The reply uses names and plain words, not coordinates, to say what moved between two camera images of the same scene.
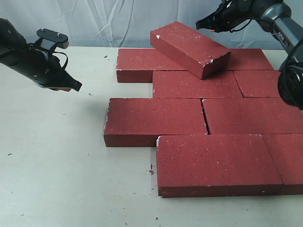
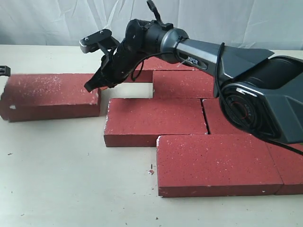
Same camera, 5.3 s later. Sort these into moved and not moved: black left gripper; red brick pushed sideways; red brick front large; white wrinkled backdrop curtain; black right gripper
Moved: black right gripper; black left gripper
Not moved: red brick pushed sideways; white wrinkled backdrop curtain; red brick front large
